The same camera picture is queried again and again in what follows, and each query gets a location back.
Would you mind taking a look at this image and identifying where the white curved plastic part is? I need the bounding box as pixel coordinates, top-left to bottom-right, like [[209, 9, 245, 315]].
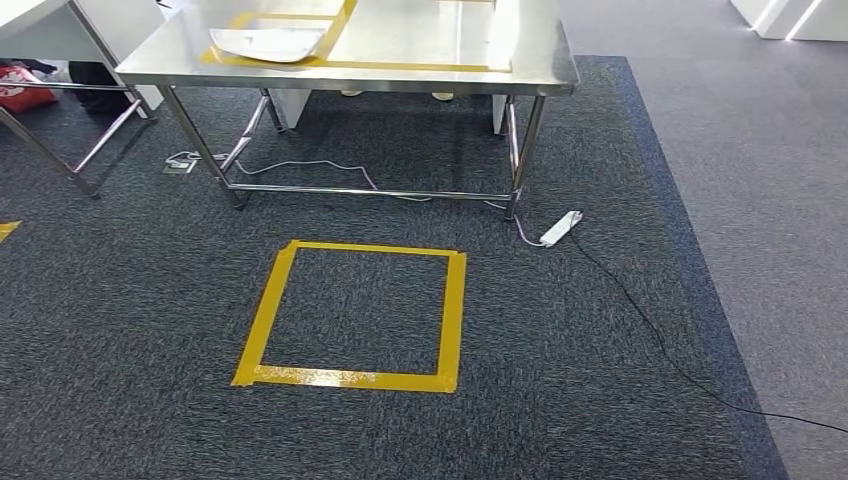
[[208, 26, 329, 66]]

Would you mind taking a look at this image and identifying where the steel workbench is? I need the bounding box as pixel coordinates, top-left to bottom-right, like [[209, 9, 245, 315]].
[[115, 0, 581, 221]]

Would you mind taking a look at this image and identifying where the white power strip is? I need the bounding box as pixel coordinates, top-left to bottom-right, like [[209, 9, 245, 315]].
[[539, 209, 584, 248]]

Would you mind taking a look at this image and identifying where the black bag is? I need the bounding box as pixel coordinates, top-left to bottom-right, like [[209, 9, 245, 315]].
[[68, 60, 134, 115]]

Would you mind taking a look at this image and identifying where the white angular platform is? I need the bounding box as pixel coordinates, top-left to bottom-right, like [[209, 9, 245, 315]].
[[728, 0, 848, 42]]

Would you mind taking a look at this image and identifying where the red bag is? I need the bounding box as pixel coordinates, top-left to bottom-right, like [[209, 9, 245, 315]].
[[0, 64, 60, 114]]

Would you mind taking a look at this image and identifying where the table with chrome legs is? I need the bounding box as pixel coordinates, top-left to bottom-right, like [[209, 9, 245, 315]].
[[0, 0, 167, 200]]

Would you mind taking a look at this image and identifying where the white power strip cable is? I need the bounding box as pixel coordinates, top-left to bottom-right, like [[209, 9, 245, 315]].
[[192, 155, 550, 250]]

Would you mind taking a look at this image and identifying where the black floor cable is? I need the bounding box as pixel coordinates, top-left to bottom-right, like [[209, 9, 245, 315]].
[[569, 231, 848, 437]]

